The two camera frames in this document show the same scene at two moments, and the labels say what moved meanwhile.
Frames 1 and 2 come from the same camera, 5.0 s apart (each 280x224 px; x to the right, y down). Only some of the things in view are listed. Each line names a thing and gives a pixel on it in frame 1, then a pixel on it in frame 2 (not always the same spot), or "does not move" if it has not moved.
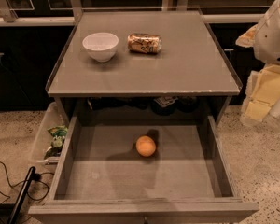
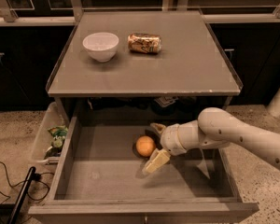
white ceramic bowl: x=101 y=46 does not move
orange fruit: x=146 y=146 does not move
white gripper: x=273 y=42 → x=170 y=139
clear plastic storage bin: x=48 y=147 does not move
